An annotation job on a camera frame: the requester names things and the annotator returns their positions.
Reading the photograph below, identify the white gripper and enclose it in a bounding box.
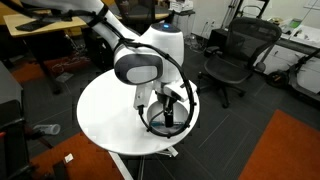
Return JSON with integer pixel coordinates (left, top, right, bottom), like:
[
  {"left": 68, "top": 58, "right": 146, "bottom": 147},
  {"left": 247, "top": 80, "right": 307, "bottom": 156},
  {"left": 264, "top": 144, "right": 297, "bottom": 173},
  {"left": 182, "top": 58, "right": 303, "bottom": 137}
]
[{"left": 155, "top": 81, "right": 186, "bottom": 126}]

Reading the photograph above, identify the teal and black marker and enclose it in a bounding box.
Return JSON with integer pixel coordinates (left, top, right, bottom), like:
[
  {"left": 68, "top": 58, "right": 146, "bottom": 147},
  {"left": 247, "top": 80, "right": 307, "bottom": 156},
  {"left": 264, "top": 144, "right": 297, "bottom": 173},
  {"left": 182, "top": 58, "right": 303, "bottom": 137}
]
[{"left": 150, "top": 122, "right": 184, "bottom": 128}]

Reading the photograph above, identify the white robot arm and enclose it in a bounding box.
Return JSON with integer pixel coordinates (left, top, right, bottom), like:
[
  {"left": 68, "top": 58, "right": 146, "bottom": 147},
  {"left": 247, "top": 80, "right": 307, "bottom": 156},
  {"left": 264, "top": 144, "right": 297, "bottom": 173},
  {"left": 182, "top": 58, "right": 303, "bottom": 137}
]
[{"left": 21, "top": 0, "right": 185, "bottom": 127}]

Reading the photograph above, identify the grey bowl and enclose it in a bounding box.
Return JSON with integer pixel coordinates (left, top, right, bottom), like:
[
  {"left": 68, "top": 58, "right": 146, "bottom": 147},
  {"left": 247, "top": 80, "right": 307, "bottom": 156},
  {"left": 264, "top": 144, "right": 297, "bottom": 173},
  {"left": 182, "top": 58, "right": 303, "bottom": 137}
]
[{"left": 147, "top": 102, "right": 188, "bottom": 135}]

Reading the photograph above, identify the white round table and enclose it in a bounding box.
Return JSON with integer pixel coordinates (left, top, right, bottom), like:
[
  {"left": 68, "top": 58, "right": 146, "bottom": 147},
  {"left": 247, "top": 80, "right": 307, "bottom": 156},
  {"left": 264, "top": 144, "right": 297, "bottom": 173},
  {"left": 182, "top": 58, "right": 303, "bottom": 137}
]
[{"left": 77, "top": 70, "right": 200, "bottom": 157}]

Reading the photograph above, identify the white printer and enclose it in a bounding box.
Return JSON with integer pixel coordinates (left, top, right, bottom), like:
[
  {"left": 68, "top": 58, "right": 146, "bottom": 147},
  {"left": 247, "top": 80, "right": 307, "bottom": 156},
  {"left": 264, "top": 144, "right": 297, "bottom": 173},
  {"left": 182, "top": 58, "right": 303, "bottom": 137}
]
[{"left": 169, "top": 0, "right": 193, "bottom": 12}]

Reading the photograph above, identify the black mesh office chair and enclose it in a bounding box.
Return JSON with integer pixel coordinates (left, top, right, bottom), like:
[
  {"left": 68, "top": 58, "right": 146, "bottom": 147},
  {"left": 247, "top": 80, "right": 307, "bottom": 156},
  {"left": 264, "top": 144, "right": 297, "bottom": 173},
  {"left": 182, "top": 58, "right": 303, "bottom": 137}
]
[{"left": 198, "top": 17, "right": 282, "bottom": 108}]

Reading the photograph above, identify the small white card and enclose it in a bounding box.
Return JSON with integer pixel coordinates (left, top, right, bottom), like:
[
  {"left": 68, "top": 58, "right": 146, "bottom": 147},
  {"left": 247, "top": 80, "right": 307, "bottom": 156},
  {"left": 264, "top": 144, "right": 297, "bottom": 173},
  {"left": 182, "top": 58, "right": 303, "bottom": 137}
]
[{"left": 64, "top": 153, "right": 73, "bottom": 163}]

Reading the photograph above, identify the black electric scooter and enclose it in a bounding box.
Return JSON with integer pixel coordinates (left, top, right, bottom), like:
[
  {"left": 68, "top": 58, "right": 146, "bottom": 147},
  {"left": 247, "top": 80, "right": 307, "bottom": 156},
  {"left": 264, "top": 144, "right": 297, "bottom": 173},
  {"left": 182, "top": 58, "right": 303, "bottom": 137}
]
[{"left": 266, "top": 48, "right": 320, "bottom": 102}]

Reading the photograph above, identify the clear plastic bottle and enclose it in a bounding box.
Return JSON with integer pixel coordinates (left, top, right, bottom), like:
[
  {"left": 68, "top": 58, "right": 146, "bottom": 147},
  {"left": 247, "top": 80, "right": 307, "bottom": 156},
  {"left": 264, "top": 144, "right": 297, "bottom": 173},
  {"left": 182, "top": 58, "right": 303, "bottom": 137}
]
[{"left": 34, "top": 124, "right": 61, "bottom": 135}]

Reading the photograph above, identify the black keyboard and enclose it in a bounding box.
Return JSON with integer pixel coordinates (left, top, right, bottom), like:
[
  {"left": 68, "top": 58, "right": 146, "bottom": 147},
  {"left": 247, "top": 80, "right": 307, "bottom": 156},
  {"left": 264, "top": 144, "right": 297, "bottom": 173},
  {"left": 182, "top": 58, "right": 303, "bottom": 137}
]
[{"left": 16, "top": 20, "right": 50, "bottom": 32}]

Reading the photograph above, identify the wooden desk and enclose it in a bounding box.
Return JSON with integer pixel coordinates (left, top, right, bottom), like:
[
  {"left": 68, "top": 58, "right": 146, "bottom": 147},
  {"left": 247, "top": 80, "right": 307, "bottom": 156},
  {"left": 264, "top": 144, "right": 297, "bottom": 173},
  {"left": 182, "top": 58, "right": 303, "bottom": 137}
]
[{"left": 2, "top": 13, "right": 91, "bottom": 95}]

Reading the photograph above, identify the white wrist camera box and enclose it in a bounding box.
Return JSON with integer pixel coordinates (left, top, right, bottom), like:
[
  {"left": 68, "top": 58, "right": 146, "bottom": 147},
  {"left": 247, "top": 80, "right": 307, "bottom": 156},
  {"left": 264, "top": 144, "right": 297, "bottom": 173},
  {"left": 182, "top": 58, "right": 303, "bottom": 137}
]
[{"left": 133, "top": 83, "right": 152, "bottom": 110}]

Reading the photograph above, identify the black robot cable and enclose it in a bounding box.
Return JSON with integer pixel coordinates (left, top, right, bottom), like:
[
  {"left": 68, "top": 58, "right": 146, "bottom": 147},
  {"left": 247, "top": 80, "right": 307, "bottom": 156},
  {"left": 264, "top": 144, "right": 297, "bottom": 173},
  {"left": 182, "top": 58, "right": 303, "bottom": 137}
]
[{"left": 0, "top": 0, "right": 198, "bottom": 139}]

